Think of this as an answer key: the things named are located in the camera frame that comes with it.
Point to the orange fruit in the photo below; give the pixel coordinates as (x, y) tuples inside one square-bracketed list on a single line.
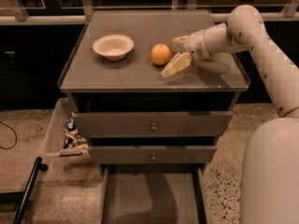
[(160, 54)]

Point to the grey top drawer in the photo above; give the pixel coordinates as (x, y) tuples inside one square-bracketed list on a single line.
[(152, 124)]

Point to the metal railing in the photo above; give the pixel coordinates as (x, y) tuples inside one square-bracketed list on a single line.
[(52, 12)]

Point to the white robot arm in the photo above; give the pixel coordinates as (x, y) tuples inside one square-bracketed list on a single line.
[(269, 178)]

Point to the white bowl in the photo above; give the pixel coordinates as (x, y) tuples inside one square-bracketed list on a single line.
[(113, 47)]

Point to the grey drawer cabinet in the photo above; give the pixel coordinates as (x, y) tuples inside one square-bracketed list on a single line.
[(134, 84)]

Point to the grey middle drawer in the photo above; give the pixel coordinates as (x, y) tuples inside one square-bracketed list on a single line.
[(152, 154)]

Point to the grey drawer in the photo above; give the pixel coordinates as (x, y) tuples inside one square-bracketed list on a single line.
[(153, 194), (152, 154), (152, 124)]

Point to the black metal bar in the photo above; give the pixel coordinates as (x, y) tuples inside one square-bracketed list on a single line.
[(20, 199)]

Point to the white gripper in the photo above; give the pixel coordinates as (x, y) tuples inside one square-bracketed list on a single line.
[(196, 44)]

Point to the clear plastic bin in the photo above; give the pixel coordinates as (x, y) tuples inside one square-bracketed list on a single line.
[(53, 144)]

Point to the grey bottom drawer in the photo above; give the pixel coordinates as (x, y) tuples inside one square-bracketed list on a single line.
[(153, 194)]

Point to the snack packets in bin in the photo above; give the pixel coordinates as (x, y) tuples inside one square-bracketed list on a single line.
[(72, 137)]

